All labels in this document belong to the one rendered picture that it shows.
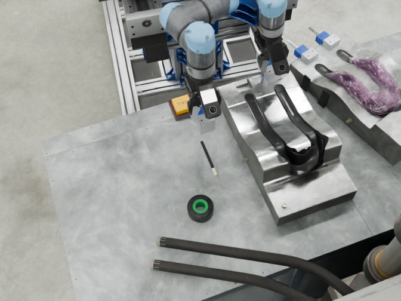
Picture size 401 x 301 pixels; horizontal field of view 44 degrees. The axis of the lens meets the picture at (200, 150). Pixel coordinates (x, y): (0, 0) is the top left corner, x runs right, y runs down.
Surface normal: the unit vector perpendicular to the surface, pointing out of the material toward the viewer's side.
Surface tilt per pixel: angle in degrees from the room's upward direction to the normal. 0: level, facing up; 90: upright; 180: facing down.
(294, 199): 0
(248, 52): 0
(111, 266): 0
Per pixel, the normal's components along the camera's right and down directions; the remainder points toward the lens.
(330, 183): -0.03, -0.53
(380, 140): -0.80, 0.52
